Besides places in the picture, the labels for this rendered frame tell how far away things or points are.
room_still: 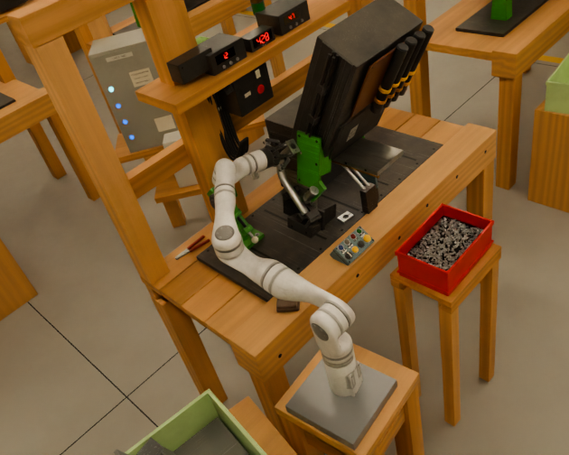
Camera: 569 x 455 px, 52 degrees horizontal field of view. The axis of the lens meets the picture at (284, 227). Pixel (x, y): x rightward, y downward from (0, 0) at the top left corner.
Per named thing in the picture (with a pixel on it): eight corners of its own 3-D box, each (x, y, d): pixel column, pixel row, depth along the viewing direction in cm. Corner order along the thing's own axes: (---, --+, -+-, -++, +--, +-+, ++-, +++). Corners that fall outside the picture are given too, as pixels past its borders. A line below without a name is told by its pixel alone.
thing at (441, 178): (496, 157, 265) (497, 129, 255) (265, 385, 196) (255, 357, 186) (468, 150, 274) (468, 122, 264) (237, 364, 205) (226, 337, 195)
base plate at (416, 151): (443, 148, 256) (443, 143, 255) (269, 303, 206) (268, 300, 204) (368, 126, 283) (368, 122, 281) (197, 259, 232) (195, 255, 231)
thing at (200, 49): (217, 66, 203) (211, 47, 199) (184, 85, 196) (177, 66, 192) (204, 62, 208) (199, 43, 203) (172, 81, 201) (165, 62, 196)
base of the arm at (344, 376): (365, 376, 175) (359, 339, 164) (351, 401, 169) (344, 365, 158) (338, 366, 179) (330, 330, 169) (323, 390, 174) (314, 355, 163)
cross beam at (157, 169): (351, 54, 277) (349, 36, 271) (131, 203, 217) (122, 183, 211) (343, 52, 280) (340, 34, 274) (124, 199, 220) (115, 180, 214)
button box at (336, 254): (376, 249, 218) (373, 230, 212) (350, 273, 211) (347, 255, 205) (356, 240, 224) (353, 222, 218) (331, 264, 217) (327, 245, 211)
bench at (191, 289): (491, 273, 312) (496, 134, 257) (304, 488, 243) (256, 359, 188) (386, 229, 356) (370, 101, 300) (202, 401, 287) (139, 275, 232)
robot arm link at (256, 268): (211, 257, 183) (268, 299, 170) (204, 237, 176) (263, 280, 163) (232, 239, 187) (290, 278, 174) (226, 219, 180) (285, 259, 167)
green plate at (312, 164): (333, 184, 223) (334, 132, 213) (318, 190, 219) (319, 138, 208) (311, 175, 231) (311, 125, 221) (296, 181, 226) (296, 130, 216)
